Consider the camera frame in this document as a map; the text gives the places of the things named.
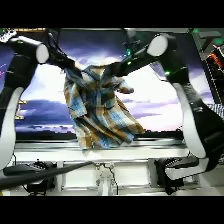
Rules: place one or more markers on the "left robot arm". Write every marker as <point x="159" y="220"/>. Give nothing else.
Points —
<point x="10" y="133"/>

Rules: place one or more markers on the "silver frame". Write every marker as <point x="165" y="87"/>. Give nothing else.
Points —
<point x="133" y="154"/>

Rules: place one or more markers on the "blue and brown checked shirt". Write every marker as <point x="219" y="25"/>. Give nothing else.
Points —
<point x="100" y="116"/>

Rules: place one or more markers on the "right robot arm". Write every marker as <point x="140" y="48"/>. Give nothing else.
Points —
<point x="195" y="123"/>

